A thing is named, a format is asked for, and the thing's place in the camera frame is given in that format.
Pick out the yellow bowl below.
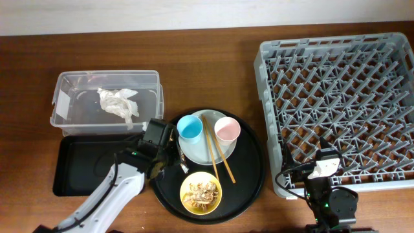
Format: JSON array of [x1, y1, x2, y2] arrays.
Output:
[[179, 172, 223, 216]]

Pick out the black rectangular tray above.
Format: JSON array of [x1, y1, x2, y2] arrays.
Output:
[[52, 134, 154, 197]]

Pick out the food scraps with rice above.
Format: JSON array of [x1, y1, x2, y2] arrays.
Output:
[[182, 181, 220, 212]]

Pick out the white napkin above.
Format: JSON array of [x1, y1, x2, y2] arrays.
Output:
[[97, 88, 139, 130]]

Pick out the right wooden chopstick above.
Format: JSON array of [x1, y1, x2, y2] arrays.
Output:
[[202, 115, 236, 184]]

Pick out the wooden chopstick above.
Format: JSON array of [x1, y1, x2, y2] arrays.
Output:
[[201, 115, 219, 181], [202, 115, 236, 184]]

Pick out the pink cup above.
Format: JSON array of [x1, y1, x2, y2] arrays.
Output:
[[214, 116, 241, 146]]

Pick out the clear plastic waste bin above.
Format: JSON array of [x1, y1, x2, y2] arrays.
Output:
[[50, 70, 164, 135]]

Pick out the grey dishwasher rack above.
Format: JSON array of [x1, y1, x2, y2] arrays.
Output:
[[254, 32, 413, 199]]

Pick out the blue cup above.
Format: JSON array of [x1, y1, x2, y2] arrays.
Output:
[[177, 115, 203, 144]]

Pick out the gold foil wrapper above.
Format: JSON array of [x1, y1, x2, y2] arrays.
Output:
[[177, 143, 189, 173]]

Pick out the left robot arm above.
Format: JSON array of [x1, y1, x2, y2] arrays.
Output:
[[34, 118, 180, 233]]

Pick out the left wooden chopstick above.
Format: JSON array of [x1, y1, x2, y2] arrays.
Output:
[[201, 115, 219, 181]]

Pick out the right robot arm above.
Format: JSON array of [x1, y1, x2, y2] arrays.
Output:
[[277, 137, 358, 232]]

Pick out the white round plate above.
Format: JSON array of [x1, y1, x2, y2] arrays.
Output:
[[179, 109, 237, 166]]

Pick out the white label on bin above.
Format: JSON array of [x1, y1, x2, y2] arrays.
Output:
[[56, 90, 71, 120]]

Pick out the round black serving tray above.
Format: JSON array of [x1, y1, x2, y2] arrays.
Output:
[[150, 110, 265, 225]]

